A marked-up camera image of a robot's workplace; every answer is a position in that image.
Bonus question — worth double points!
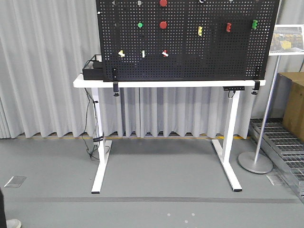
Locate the red rotary switch lower right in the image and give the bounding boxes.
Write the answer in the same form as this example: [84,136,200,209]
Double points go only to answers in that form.
[162,50,169,57]

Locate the white standing desk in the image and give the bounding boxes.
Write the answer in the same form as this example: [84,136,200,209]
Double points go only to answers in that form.
[73,74,266,194]

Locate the black desk control panel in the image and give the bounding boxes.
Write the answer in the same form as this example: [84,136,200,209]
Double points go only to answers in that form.
[223,86,245,91]

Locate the red mushroom button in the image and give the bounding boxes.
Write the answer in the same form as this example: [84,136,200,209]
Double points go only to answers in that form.
[159,0,168,7]
[159,21,168,29]

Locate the right black clamp bracket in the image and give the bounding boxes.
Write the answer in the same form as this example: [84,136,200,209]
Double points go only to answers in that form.
[251,66,260,95]

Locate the yellow rotary switch lower left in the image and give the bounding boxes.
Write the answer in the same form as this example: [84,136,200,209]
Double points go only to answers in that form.
[118,50,125,58]

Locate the yellow toggle switch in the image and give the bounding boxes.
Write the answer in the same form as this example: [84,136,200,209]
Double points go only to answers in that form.
[198,26,203,37]

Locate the black power cable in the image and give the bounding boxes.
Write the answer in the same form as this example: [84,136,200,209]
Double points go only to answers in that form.
[82,87,105,162]

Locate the green toggle switch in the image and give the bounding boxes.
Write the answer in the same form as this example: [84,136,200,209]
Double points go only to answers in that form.
[252,20,258,29]

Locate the framed photo sign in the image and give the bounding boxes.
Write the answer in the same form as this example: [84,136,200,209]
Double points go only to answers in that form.
[269,24,304,56]

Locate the black box on desk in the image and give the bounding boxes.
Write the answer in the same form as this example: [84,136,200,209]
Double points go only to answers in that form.
[82,54,104,80]

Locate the white shoe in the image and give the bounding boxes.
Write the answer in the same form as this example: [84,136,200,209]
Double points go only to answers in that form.
[6,218,22,228]

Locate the black perforated pegboard panel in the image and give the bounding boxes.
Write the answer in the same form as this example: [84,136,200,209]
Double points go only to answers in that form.
[96,0,279,82]

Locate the brown cardboard box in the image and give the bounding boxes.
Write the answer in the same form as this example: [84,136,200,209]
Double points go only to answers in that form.
[279,72,304,141]

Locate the metal floor plate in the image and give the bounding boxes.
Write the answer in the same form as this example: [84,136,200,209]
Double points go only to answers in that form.
[4,176,27,188]

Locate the silver sign stand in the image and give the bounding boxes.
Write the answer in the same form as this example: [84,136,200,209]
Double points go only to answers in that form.
[237,55,281,174]

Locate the upper red mushroom button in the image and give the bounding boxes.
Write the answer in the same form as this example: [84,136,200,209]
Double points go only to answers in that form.
[159,0,168,7]

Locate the lower red mushroom button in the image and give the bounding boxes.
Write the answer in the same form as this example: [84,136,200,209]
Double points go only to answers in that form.
[159,21,168,29]

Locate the metal grate platform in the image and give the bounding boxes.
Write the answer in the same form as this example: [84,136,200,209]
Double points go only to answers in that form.
[261,119,304,201]

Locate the red toggle switch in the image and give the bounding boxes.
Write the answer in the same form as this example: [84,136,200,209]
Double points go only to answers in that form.
[226,23,232,33]

